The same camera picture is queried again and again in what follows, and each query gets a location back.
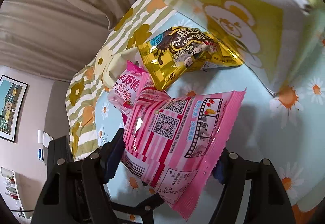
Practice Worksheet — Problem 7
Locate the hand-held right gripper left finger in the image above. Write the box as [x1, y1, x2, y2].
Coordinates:
[32, 129, 125, 224]

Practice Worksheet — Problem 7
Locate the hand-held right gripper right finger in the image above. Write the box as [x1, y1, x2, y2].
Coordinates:
[213, 148, 295, 224]

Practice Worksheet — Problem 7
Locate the large pink striped snack packet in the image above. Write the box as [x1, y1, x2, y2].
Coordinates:
[120, 88, 247, 221]

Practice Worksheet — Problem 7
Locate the yellow chocolate snack packet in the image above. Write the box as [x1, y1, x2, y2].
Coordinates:
[137, 26, 244, 92]

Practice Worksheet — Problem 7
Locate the framed houses picture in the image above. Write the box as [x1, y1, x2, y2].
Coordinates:
[0, 75, 28, 143]

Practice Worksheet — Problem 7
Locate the daisy print table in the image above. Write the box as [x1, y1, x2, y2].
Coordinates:
[95, 3, 325, 224]

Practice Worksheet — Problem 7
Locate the white wall shelf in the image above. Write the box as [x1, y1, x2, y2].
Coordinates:
[0, 166, 26, 217]

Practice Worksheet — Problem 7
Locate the small pink candy packet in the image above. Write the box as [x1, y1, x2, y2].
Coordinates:
[107, 60, 153, 117]

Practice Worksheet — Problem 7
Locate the yellow-green cardboard box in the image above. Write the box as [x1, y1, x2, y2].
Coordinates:
[133, 0, 325, 99]

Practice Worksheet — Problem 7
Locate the beige curtain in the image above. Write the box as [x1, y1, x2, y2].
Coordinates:
[0, 0, 163, 81]

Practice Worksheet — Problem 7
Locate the floral striped blanket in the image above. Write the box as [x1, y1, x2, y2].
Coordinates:
[65, 0, 176, 162]

